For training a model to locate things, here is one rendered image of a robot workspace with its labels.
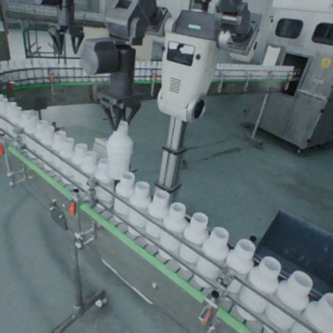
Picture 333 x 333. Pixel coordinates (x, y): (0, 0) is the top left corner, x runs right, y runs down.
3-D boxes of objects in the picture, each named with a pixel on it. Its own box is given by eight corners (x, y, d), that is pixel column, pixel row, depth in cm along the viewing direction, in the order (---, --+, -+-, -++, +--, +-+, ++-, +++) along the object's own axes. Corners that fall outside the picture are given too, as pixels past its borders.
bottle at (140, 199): (132, 220, 80) (137, 176, 72) (150, 226, 79) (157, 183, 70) (124, 233, 75) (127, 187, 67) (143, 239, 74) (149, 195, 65)
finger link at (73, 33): (58, 53, 95) (56, 24, 90) (74, 52, 100) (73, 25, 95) (69, 56, 92) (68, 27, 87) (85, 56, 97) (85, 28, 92)
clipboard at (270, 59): (262, 65, 406) (269, 44, 390) (274, 69, 390) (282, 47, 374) (260, 65, 404) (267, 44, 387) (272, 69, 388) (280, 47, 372)
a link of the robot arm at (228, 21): (249, 20, 94) (236, 18, 96) (244, 1, 85) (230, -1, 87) (238, 43, 95) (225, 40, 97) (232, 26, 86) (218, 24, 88)
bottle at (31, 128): (46, 157, 104) (41, 119, 96) (30, 160, 101) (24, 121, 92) (41, 150, 108) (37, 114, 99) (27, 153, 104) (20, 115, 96)
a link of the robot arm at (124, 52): (141, 45, 58) (124, 41, 61) (119, 45, 54) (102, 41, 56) (139, 76, 62) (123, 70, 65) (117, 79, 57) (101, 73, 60)
